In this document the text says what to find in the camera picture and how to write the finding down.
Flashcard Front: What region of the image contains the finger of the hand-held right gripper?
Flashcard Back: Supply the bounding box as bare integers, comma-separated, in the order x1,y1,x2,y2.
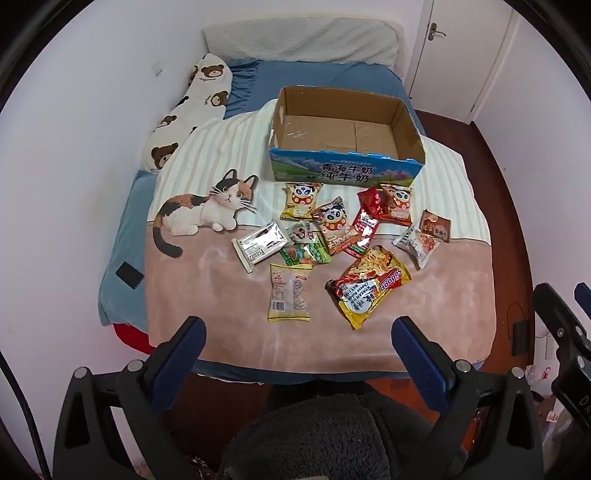
574,282,591,320
533,283,581,358

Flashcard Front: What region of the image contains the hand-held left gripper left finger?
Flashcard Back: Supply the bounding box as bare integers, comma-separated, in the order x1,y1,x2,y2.
53,316,208,480

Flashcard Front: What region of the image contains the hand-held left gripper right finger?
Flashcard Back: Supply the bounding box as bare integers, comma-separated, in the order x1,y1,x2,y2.
392,316,543,480

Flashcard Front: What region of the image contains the instant noodle packet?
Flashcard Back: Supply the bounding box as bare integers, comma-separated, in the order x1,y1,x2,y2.
325,245,411,330

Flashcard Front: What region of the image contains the white meat floss packet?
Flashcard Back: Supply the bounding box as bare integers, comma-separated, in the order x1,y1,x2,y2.
392,225,441,269

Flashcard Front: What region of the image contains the yellow clear snack packet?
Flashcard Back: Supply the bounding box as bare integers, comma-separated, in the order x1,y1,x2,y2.
268,263,312,322

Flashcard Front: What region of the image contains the brown pastry packet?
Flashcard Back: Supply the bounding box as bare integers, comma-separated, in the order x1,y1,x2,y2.
419,209,452,241

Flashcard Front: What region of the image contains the silver wafer packet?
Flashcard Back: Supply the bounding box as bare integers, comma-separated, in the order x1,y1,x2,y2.
231,221,288,274

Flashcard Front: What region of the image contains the long red snack packet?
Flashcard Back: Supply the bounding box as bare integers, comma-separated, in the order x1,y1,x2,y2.
347,209,382,257

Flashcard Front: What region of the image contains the green candy packet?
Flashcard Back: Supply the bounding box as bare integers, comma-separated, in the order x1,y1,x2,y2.
279,239,332,268

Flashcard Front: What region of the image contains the black-eared panda snack packet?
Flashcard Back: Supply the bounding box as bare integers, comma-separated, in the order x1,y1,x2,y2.
311,197,360,256

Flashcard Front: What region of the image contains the orange panda snack packet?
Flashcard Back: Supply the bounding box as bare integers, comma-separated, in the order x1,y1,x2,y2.
380,183,414,220

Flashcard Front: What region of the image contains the red triangular snack packet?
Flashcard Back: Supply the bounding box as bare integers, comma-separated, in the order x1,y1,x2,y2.
358,187,385,219

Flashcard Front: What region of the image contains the yellow panda snack packet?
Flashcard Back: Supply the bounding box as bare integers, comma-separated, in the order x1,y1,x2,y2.
281,183,323,220

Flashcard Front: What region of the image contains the blue printed cardboard box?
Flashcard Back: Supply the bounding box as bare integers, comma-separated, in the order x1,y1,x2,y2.
269,85,426,182

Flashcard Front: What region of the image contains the white plastic bag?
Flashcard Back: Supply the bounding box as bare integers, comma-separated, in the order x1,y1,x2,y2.
526,364,575,446

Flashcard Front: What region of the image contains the red cloth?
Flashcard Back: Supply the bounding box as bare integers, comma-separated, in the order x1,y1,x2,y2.
112,322,154,354

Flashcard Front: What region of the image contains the cat print blanket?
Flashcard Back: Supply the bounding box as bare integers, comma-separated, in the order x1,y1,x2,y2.
145,99,498,376

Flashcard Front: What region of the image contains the black phone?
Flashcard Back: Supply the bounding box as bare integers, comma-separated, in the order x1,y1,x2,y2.
115,261,145,290

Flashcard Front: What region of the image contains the person's dark fleece clothing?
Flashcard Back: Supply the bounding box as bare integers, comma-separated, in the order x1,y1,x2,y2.
221,391,468,480

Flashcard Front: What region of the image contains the bear print pillow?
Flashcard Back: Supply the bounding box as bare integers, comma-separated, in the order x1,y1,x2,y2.
141,52,233,174

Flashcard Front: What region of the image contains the white door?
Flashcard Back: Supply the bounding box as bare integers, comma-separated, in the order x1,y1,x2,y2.
405,0,514,124

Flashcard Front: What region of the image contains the bed with blue sheet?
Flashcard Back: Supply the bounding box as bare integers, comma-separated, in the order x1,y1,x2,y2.
98,58,498,385

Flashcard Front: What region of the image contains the grey pillow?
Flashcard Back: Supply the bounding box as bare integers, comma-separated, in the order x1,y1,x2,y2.
202,17,400,68

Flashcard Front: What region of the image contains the black wall charger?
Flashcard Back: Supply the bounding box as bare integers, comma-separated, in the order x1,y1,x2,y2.
512,321,529,356

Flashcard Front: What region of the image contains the black cable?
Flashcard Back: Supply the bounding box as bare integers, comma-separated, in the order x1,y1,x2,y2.
0,351,52,480

